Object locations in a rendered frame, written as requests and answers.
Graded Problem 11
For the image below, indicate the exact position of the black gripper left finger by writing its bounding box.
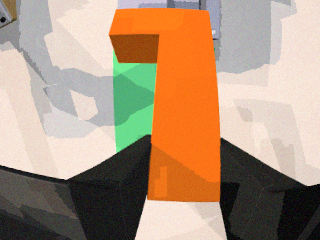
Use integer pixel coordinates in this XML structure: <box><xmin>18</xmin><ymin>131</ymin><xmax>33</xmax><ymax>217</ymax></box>
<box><xmin>0</xmin><ymin>133</ymin><xmax>152</xmax><ymax>240</ymax></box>

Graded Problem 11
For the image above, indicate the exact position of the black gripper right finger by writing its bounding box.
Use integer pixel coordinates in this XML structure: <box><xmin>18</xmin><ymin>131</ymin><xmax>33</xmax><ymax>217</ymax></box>
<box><xmin>219</xmin><ymin>137</ymin><xmax>320</xmax><ymax>240</ymax></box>

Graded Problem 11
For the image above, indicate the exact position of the orange l-shaped part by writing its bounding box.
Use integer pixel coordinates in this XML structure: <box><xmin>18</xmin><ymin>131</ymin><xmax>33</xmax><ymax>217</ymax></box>
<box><xmin>108</xmin><ymin>8</ymin><xmax>221</xmax><ymax>203</ymax></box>

